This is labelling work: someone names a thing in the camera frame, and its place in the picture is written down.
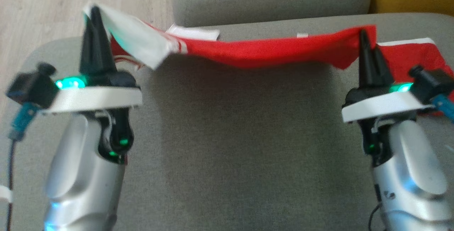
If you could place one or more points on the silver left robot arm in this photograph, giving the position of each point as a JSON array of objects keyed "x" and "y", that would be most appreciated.
[{"x": 81, "y": 174}]

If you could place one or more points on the red jersey with white trim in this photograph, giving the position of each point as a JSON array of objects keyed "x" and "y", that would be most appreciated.
[{"x": 266, "y": 51}]

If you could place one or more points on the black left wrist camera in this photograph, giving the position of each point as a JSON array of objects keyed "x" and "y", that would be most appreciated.
[{"x": 30, "y": 87}]

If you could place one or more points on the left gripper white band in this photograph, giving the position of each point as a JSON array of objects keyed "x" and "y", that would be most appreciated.
[{"x": 99, "y": 98}]

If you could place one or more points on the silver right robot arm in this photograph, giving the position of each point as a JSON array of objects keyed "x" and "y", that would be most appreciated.
[{"x": 408, "y": 174}]

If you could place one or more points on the plain red garment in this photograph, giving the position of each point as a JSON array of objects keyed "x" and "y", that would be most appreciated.
[{"x": 404, "y": 57}]

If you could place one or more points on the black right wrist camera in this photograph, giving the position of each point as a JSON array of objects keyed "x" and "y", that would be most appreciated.
[{"x": 431, "y": 83}]

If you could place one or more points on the large grey sofa cushion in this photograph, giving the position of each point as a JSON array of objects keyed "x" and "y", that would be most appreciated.
[{"x": 230, "y": 135}]

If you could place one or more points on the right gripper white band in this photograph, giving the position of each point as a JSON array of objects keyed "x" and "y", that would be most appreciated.
[{"x": 379, "y": 105}]

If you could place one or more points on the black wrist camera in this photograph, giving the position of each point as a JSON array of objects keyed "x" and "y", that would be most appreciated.
[
  {"x": 30, "y": 87},
  {"x": 431, "y": 83}
]

